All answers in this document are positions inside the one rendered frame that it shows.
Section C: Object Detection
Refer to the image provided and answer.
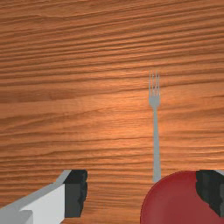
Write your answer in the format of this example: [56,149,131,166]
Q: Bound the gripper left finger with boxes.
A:
[0,169,88,224]

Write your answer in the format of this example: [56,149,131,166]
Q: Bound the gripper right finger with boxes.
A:
[195,169,224,219]

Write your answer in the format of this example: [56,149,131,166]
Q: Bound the red plate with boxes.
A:
[139,170,224,224]

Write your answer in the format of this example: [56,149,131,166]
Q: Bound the grey fork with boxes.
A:
[148,70,162,184]

